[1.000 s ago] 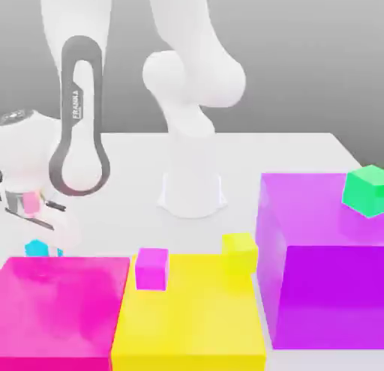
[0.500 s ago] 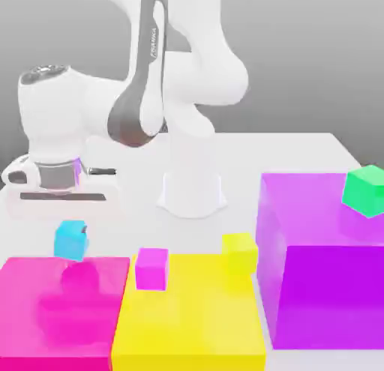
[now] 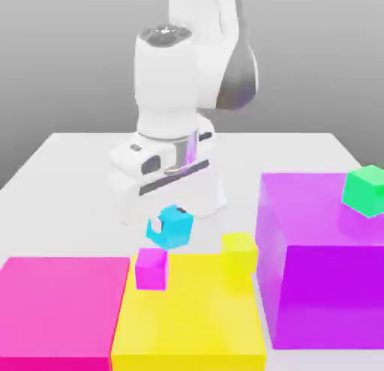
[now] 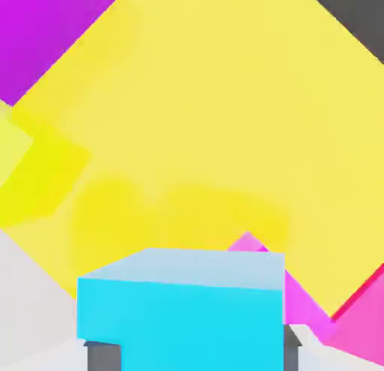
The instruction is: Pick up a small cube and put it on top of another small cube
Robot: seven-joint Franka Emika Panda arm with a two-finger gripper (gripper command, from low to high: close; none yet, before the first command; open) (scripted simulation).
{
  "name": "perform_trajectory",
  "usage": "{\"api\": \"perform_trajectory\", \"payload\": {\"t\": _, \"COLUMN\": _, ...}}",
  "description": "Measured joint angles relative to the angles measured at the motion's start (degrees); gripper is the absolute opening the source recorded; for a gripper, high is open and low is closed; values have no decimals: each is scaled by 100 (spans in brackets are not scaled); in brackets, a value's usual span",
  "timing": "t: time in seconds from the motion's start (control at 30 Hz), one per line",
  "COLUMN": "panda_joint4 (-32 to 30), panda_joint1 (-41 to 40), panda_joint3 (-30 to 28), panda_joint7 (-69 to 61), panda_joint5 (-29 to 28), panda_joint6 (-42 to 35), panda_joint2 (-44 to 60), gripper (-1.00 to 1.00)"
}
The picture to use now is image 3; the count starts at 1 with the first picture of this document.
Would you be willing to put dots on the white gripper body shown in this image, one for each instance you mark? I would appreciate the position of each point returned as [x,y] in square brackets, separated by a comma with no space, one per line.
[198,194]

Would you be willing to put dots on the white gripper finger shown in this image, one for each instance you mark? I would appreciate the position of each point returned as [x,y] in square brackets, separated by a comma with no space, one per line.
[181,210]
[156,225]

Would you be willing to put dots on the small cyan cube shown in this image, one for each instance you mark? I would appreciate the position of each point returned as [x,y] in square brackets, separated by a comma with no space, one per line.
[175,230]

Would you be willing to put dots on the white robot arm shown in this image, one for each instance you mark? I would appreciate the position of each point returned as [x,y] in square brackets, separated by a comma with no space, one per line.
[165,83]

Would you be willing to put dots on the small magenta cube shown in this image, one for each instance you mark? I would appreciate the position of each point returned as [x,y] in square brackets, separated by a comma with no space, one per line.
[150,272]

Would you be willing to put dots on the small yellow cube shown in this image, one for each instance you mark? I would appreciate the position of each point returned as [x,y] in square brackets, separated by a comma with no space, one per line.
[238,254]

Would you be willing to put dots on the small green cube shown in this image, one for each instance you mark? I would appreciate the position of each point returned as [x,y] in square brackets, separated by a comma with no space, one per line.
[364,191]

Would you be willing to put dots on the large yellow box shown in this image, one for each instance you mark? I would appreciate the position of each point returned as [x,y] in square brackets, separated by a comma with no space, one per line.
[192,323]

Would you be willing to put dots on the large pink box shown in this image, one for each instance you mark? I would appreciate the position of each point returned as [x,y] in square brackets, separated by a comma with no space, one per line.
[60,305]

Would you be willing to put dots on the large purple box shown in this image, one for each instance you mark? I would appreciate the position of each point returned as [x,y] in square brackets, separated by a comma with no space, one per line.
[324,293]

